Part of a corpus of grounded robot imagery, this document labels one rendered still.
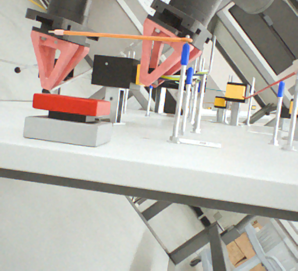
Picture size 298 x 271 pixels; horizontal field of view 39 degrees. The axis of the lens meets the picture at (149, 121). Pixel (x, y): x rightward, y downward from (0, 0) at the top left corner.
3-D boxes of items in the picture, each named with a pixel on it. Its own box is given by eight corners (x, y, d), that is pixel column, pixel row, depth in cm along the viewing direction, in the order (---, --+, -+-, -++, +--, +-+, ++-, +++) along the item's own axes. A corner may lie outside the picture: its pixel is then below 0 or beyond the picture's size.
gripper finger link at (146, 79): (173, 98, 59) (209, 38, 57) (159, 97, 52) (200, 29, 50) (134, 73, 60) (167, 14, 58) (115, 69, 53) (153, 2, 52)
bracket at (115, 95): (110, 122, 60) (114, 87, 60) (126, 125, 60) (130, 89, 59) (96, 123, 56) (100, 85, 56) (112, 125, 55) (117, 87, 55)
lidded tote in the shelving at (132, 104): (110, 89, 768) (124, 78, 764) (114, 90, 809) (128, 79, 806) (130, 116, 767) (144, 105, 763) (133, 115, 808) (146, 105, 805)
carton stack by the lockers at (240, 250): (219, 247, 782) (257, 221, 773) (218, 240, 815) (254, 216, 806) (248, 285, 781) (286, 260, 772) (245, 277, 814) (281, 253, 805)
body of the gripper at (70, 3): (98, 45, 64) (112, -4, 63) (63, 33, 54) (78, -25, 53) (61, 34, 66) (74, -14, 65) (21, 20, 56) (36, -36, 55)
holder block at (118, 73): (103, 86, 60) (106, 58, 60) (139, 90, 59) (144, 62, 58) (90, 84, 56) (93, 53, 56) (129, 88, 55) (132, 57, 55)
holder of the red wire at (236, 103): (247, 126, 117) (252, 87, 116) (241, 127, 104) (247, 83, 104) (229, 123, 119) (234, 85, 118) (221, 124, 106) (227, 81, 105)
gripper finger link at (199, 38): (175, 98, 59) (210, 39, 58) (161, 97, 52) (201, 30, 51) (135, 73, 61) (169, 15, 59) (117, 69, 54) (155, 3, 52)
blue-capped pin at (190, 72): (177, 134, 54) (186, 67, 54) (188, 136, 54) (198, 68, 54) (174, 134, 53) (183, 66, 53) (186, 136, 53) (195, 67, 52)
